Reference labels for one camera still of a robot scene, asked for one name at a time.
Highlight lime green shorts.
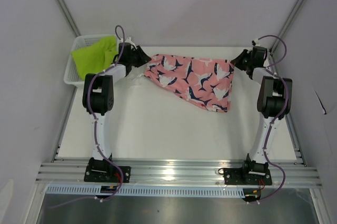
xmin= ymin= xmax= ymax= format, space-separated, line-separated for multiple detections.
xmin=71 ymin=35 xmax=119 ymax=80

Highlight aluminium frame post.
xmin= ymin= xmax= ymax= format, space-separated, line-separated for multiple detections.
xmin=277 ymin=0 xmax=307 ymax=39
xmin=55 ymin=0 xmax=81 ymax=37

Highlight pink shark print shorts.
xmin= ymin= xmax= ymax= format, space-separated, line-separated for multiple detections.
xmin=128 ymin=54 xmax=234 ymax=113

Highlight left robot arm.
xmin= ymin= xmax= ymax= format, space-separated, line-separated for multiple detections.
xmin=82 ymin=42 xmax=151 ymax=161

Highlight right aluminium frame post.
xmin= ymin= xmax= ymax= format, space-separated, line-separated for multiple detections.
xmin=277 ymin=0 xmax=307 ymax=39

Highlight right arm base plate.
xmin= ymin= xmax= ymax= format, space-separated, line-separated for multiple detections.
xmin=217 ymin=167 xmax=272 ymax=186

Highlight aluminium mounting rail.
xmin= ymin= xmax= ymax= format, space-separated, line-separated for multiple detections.
xmin=36 ymin=161 xmax=322 ymax=189

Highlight white slotted cable duct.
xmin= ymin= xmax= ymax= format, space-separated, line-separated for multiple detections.
xmin=46 ymin=184 xmax=245 ymax=198

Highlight left aluminium frame post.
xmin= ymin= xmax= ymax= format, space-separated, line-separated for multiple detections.
xmin=55 ymin=0 xmax=81 ymax=37

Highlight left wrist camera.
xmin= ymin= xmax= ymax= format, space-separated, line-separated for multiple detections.
xmin=121 ymin=36 xmax=137 ymax=49

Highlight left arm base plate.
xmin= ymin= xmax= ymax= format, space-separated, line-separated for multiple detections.
xmin=84 ymin=157 xmax=132 ymax=183

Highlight white plastic basket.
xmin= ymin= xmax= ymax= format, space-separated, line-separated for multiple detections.
xmin=64 ymin=34 xmax=116 ymax=87

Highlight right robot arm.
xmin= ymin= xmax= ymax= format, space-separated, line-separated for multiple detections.
xmin=231 ymin=46 xmax=293 ymax=165

